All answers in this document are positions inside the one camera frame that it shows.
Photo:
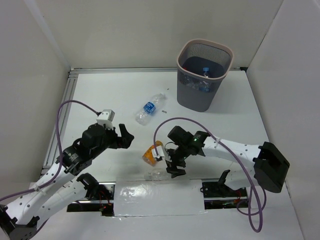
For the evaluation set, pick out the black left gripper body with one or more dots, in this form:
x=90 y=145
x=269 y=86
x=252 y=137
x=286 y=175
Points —
x=116 y=139

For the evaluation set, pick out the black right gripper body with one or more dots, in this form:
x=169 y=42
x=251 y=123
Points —
x=177 y=156

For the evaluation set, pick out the clear crushed unlabelled bottle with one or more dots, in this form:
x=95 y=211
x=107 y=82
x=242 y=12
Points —
x=157 y=175

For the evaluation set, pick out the clear bottle blue cap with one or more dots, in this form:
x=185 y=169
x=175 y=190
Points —
x=205 y=85

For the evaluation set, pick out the clear bottle red cap label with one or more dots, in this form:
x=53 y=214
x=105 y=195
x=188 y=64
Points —
x=189 y=81

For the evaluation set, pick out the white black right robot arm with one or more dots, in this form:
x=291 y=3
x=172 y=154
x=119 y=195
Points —
x=261 y=165

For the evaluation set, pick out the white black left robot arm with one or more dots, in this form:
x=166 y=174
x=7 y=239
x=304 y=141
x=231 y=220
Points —
x=63 y=183

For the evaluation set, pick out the grey mesh waste bin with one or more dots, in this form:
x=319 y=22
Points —
x=193 y=57

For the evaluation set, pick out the small orange juice bottle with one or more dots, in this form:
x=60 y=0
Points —
x=149 y=158

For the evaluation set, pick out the white taped cover sheet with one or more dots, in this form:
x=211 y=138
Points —
x=158 y=198

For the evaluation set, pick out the clear bottle blue Aqua label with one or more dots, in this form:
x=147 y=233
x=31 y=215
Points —
x=150 y=108

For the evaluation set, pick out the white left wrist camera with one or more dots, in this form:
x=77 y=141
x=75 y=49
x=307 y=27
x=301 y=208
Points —
x=105 y=119

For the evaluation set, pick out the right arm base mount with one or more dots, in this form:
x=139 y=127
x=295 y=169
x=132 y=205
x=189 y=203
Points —
x=217 y=195

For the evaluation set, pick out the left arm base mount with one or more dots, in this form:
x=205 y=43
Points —
x=98 y=197

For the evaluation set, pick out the aluminium frame rail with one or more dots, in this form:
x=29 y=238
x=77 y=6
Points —
x=62 y=119

